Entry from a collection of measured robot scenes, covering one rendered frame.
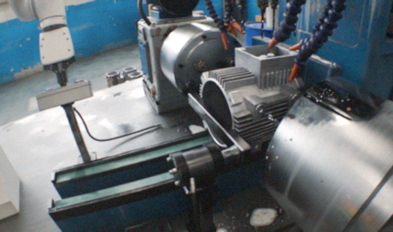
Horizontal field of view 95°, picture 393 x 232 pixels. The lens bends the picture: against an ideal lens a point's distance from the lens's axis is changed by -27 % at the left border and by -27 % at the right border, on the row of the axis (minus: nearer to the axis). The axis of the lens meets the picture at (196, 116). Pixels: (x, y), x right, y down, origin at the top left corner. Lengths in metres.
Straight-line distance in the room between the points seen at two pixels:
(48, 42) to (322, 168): 0.71
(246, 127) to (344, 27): 0.36
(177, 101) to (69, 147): 0.48
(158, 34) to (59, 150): 0.58
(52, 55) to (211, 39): 0.47
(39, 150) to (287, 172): 0.90
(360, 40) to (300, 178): 0.39
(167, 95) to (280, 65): 0.56
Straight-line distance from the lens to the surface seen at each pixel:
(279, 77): 0.54
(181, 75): 0.70
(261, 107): 0.47
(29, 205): 0.79
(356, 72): 0.62
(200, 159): 0.38
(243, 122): 0.48
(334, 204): 0.29
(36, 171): 0.91
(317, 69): 0.54
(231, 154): 0.42
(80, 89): 0.70
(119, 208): 0.53
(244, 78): 0.50
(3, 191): 0.77
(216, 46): 0.72
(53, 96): 0.71
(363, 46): 0.60
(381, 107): 0.34
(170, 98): 0.98
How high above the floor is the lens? 1.29
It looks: 31 degrees down
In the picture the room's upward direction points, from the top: 3 degrees counter-clockwise
